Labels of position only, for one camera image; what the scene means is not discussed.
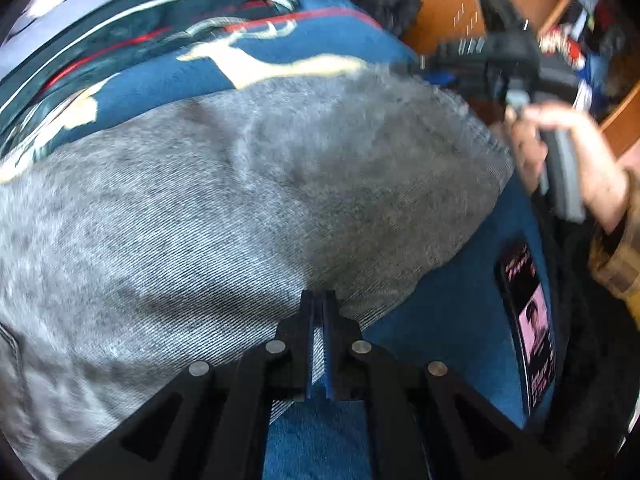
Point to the pile of colourful clothes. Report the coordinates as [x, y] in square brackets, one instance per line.
[580, 35]

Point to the person's right forearm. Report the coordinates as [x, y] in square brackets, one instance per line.
[620, 260]

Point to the blue deer printed blanket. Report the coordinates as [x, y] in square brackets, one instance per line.
[440, 320]

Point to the black fleece cloth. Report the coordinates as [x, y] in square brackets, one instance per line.
[585, 360]

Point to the person's right hand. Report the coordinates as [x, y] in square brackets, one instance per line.
[595, 160]

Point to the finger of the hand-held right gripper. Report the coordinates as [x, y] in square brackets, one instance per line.
[430, 67]

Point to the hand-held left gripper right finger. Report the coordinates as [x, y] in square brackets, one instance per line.
[334, 350]

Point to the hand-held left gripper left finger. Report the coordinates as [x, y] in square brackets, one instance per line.
[300, 350]

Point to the grey denim pants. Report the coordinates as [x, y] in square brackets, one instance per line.
[200, 210]

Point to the black and pink book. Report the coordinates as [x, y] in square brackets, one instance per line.
[535, 325]

